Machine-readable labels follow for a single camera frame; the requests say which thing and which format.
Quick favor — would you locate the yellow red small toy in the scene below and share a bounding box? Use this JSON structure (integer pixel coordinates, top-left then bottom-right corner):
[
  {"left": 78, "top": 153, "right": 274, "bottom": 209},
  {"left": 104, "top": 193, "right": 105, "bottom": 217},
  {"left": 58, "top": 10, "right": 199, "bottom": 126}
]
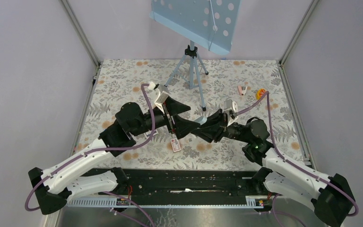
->
[{"left": 256, "top": 88, "right": 267, "bottom": 100}]

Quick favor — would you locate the floral patterned table mat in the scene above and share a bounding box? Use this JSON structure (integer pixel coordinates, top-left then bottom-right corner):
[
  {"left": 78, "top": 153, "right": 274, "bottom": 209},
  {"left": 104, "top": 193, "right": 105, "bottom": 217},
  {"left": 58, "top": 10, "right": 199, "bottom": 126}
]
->
[{"left": 75, "top": 59, "right": 304, "bottom": 170}]

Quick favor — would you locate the red white staple box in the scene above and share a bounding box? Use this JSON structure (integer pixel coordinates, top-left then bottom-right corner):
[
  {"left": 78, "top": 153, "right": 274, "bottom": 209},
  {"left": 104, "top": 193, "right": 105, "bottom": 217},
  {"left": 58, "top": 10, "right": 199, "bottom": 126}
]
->
[{"left": 171, "top": 138, "right": 182, "bottom": 152}]

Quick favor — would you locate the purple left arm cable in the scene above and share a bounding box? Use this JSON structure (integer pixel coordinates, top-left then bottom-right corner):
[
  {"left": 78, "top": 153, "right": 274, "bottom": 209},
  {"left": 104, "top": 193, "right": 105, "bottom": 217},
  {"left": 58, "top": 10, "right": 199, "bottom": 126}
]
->
[{"left": 24, "top": 83, "right": 157, "bottom": 227}]

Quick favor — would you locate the pink mini stapler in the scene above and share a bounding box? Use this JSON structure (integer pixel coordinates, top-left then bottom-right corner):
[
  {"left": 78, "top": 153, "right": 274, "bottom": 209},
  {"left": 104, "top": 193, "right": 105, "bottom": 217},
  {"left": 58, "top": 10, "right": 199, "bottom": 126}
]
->
[{"left": 237, "top": 86, "right": 248, "bottom": 96}]

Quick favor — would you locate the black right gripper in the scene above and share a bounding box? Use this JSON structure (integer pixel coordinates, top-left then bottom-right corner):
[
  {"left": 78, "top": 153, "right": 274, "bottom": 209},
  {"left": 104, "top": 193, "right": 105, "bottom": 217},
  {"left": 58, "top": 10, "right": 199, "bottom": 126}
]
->
[{"left": 190, "top": 108, "right": 252, "bottom": 143}]

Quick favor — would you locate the blue playing card box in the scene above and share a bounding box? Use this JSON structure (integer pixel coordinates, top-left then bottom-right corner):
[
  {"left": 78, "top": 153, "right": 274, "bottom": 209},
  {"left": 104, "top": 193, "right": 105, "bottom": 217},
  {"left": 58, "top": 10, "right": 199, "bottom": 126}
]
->
[{"left": 144, "top": 130, "right": 158, "bottom": 138}]

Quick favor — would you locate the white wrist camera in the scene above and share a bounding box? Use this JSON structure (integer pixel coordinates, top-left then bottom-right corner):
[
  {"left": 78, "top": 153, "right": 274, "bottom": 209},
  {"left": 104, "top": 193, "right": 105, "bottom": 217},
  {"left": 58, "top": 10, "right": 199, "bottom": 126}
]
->
[
  {"left": 147, "top": 81, "right": 170, "bottom": 113},
  {"left": 223, "top": 99, "right": 238, "bottom": 126}
]

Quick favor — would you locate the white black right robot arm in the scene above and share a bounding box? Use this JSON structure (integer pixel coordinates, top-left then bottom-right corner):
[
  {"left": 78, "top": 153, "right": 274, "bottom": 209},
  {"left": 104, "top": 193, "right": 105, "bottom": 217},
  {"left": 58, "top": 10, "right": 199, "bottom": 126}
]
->
[{"left": 191, "top": 110, "right": 355, "bottom": 227}]

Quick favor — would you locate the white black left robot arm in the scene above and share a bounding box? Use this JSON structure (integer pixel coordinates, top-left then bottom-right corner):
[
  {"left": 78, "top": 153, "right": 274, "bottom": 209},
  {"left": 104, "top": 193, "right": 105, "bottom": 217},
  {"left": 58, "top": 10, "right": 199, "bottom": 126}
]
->
[{"left": 28, "top": 97, "right": 206, "bottom": 215}]

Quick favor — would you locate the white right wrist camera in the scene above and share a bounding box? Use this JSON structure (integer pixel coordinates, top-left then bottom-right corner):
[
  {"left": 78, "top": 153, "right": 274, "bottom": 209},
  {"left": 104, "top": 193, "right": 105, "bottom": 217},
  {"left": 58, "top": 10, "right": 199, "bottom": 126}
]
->
[{"left": 223, "top": 99, "right": 238, "bottom": 126}]

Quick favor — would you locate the grey cable duct strip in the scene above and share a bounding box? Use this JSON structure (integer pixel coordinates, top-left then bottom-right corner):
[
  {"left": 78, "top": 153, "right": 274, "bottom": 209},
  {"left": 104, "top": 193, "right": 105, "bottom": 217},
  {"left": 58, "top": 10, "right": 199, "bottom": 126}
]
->
[{"left": 66, "top": 194, "right": 270, "bottom": 210}]

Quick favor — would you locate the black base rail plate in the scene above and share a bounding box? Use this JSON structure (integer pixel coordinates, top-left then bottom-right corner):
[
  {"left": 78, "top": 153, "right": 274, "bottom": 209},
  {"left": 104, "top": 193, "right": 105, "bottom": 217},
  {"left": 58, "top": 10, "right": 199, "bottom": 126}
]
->
[{"left": 89, "top": 168, "right": 284, "bottom": 206}]

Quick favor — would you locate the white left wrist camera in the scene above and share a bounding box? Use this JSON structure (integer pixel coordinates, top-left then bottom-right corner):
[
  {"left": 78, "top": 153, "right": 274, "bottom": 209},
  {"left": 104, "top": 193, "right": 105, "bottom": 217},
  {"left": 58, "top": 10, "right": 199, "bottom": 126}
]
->
[{"left": 147, "top": 81, "right": 170, "bottom": 113}]

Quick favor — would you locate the blue music stand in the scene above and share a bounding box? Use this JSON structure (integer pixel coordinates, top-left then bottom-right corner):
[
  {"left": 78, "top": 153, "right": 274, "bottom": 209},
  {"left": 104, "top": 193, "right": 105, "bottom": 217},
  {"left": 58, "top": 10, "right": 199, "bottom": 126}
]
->
[{"left": 149, "top": 0, "right": 241, "bottom": 111}]

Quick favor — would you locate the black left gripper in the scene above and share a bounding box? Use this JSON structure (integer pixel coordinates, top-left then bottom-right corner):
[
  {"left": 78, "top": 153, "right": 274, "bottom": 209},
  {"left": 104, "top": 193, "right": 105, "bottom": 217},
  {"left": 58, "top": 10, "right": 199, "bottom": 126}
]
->
[{"left": 131, "top": 96, "right": 201, "bottom": 138}]

